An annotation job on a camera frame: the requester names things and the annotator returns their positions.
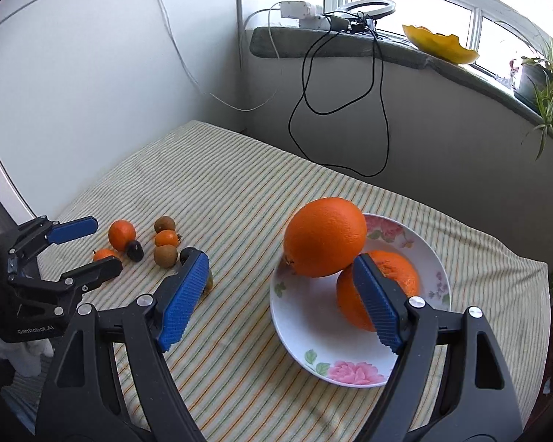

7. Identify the small brown kiwi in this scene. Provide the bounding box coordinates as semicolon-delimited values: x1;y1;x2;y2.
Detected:
154;215;177;234

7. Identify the white gloved left hand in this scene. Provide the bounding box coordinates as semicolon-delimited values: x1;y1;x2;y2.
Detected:
0;338;53;377

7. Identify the white cabinet panel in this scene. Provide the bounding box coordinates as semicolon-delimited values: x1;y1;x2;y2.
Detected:
0;0;244;222

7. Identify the small tangerine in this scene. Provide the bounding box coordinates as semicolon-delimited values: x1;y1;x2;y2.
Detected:
93;249;118;262
108;220;136;252

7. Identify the potted spider plant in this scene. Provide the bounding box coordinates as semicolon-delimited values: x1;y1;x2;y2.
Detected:
511;24;553;160

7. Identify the striped tablecloth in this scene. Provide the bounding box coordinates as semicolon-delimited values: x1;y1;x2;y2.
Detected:
39;122;550;441

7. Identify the dark plum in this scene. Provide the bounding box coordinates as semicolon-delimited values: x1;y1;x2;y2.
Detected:
125;239;145;262

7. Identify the medium orange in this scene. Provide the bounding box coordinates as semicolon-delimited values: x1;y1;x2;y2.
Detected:
284;197;368;277

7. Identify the black cable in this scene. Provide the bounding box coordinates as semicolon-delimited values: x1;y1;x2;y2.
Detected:
287;11;392;179

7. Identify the white cable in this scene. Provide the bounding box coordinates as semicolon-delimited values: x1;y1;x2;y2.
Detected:
152;0;287;114

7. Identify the large orange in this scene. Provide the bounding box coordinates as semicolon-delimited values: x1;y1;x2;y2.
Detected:
337;250;420;336

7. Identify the tiny orange kumquat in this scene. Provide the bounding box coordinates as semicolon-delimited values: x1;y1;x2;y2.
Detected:
154;229;181;248

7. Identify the yellow wavy bowl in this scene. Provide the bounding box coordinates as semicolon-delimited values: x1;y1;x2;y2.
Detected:
403;25;480;65

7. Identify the green kiwi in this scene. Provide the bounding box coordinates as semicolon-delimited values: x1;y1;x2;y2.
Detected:
202;273;215;297

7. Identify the floral white plate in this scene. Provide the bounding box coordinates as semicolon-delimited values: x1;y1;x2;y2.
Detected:
269;214;451;388

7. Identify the white power strip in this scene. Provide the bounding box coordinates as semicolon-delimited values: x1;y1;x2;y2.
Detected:
279;0;330;31

